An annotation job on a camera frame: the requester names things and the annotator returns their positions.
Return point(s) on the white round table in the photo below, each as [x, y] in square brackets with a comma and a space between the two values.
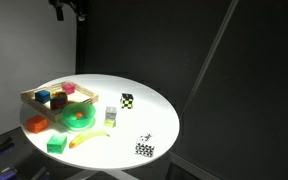
[115, 154]

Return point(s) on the yellow banana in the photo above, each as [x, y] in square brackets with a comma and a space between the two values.
[80, 138]

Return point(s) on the orange block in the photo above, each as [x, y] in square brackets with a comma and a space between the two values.
[36, 124]

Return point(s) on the blue cube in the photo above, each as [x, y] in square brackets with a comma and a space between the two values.
[42, 96]

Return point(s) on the multicoloured picture cube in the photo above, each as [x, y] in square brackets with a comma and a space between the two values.
[58, 100]

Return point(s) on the black and green checkered cube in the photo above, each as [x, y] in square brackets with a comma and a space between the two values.
[127, 101]

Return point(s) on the pink cube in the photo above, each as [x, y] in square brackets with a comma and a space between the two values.
[68, 88]

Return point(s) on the black and white patterned card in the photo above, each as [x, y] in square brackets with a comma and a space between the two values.
[144, 147]

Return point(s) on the green translucent bowl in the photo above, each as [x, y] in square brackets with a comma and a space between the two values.
[69, 112]

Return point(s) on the green block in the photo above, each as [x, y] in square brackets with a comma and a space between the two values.
[57, 143]

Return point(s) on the wooden slatted tray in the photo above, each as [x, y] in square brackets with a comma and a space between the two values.
[81, 94]

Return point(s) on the small yellow-green block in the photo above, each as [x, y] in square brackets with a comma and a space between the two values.
[110, 123]

